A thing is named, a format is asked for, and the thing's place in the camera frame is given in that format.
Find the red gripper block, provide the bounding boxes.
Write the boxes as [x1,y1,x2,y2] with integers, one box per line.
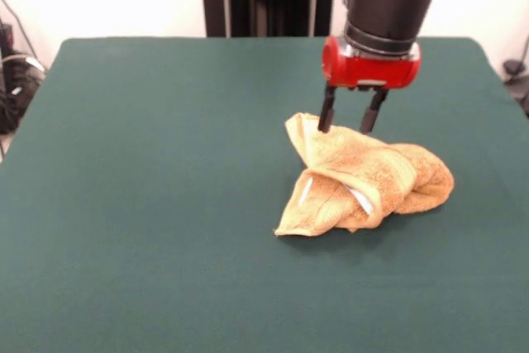
[317,35,422,135]

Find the orange terry towel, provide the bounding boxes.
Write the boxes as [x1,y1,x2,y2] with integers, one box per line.
[274,111,455,237]

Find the dark green table cloth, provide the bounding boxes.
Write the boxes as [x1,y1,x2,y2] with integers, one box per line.
[0,36,529,353]

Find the black plug with cable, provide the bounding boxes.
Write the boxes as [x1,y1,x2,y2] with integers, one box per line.
[502,34,529,118]

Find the black cable bundle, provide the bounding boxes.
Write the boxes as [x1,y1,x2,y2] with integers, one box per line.
[0,0,46,135]

